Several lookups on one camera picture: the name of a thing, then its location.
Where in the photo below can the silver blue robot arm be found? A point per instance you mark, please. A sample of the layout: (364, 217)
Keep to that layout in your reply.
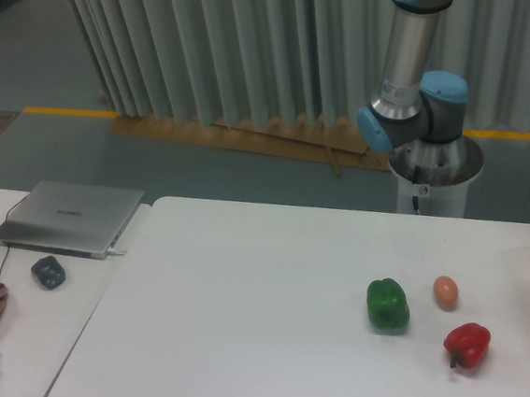
(407, 57)

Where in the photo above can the dark grey small controller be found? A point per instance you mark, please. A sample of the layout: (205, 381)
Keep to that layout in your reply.
(49, 273)

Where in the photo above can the silver closed laptop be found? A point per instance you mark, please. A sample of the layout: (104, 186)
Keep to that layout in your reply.
(73, 219)

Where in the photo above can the white laptop plug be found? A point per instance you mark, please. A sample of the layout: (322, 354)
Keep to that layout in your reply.
(115, 252)

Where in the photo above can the grey folding curtain screen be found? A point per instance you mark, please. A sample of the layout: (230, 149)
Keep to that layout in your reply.
(256, 60)

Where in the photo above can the green bell pepper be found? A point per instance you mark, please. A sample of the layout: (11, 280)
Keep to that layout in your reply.
(387, 305)

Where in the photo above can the brown egg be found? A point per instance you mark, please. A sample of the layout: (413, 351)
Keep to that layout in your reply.
(446, 292)

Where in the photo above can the red bell pepper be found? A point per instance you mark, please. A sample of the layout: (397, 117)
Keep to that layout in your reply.
(467, 345)

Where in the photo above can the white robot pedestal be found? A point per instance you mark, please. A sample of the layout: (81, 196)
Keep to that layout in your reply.
(433, 179)

